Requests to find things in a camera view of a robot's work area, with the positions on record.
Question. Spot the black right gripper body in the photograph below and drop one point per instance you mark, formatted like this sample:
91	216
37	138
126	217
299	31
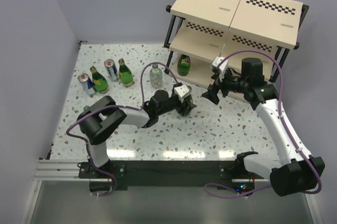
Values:
230	83

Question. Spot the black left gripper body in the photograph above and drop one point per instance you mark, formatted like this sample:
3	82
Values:
179	107

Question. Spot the green Perrier bottle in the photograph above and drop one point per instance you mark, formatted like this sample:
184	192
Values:
99	81
126	76
188	104

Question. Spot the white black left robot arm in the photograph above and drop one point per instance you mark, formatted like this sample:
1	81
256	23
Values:
98	123

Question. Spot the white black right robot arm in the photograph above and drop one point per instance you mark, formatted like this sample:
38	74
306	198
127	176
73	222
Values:
296	169

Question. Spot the green bottle on shelf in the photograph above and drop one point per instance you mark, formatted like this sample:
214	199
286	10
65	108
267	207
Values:
183	65

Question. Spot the beige three-tier shelf unit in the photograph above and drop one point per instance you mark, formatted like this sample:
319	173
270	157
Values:
205	29

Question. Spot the clear bottle green cap centre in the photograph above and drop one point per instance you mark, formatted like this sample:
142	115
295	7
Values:
156	76

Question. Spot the silver blue can back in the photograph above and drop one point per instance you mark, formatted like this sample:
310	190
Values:
111	70

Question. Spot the silver blue can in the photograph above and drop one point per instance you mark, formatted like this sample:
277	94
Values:
111	70
86	83

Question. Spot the silver blue can front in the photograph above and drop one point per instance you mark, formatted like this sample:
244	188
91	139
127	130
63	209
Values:
86	83

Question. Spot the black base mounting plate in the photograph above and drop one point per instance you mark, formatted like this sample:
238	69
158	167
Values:
122	174

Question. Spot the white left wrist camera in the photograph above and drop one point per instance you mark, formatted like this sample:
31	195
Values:
182	92

